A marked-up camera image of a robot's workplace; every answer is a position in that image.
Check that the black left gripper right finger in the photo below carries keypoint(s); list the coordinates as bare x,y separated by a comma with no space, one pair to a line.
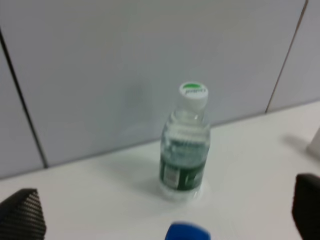
306,206

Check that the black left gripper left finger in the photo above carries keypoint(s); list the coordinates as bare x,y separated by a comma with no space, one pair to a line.
22,216

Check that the white shampoo bottle blue cap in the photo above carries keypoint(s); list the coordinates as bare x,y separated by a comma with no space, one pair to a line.
187,231

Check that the white cardboard box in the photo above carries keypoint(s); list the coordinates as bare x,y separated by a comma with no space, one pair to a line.
314,147

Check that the clear water bottle green label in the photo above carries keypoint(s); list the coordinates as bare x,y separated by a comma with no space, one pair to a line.
185,144

